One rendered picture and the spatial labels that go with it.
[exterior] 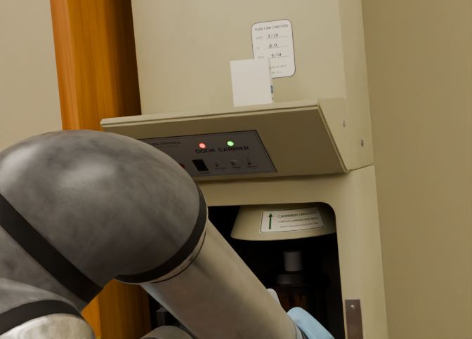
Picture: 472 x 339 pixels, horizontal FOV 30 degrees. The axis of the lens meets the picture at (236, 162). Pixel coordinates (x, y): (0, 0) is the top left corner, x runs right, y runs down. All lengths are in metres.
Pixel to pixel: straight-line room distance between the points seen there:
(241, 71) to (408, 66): 0.53
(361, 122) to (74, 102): 0.41
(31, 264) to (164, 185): 0.11
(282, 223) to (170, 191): 0.67
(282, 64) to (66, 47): 0.31
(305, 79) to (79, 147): 0.67
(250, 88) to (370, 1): 0.54
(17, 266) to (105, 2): 0.85
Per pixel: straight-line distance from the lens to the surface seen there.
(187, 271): 0.67
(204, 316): 0.73
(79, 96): 1.28
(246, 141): 1.16
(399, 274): 1.66
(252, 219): 1.29
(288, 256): 1.35
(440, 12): 1.61
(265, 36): 1.24
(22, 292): 0.56
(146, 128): 1.20
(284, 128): 1.13
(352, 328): 1.24
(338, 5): 1.20
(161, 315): 1.02
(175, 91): 1.30
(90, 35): 1.33
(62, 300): 0.58
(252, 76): 1.16
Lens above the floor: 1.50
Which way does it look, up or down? 3 degrees down
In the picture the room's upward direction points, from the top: 5 degrees counter-clockwise
